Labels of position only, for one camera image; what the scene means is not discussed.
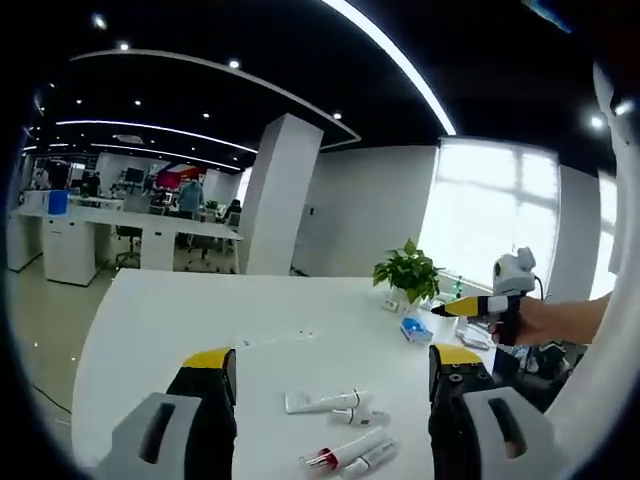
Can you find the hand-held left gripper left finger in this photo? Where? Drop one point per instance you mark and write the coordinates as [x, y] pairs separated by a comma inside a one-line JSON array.
[[192, 400]]

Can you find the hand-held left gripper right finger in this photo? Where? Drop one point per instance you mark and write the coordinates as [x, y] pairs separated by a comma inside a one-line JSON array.
[[465, 400]]

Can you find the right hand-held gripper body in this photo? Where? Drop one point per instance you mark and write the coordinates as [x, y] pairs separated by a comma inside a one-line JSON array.
[[511, 277]]

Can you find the small white skincare tube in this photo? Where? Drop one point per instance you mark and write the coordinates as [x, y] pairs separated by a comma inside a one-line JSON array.
[[361, 416]]

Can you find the white skincare tube grey label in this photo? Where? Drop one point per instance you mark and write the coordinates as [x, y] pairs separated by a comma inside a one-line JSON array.
[[372, 459]]

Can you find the white skincare tube red band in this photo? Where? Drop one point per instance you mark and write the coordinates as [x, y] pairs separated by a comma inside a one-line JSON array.
[[350, 447]]

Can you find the long white skincare tube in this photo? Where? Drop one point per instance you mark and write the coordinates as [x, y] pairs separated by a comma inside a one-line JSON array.
[[320, 401]]

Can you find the person's right hand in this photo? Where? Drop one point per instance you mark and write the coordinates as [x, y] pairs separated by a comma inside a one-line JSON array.
[[525, 322]]

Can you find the stack of white papers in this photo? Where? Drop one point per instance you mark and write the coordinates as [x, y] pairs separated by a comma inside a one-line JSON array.
[[472, 334]]

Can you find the blue and white box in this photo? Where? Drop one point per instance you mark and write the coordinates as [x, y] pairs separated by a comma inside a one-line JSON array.
[[415, 329]]

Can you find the green potted plant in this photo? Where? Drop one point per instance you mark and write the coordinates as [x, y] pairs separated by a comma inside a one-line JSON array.
[[409, 272]]

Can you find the small white box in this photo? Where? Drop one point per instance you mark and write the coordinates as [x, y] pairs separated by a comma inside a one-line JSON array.
[[391, 304]]

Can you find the dark bag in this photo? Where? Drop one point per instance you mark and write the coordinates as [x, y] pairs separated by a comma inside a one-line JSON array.
[[545, 367]]

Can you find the person's white clothing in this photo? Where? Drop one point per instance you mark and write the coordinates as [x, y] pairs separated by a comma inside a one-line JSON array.
[[622, 250]]

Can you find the black office chair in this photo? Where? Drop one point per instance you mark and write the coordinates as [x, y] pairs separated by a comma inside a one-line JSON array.
[[128, 242]]

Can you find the white office desk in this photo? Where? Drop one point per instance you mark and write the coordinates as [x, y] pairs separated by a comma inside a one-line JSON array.
[[125, 225]]

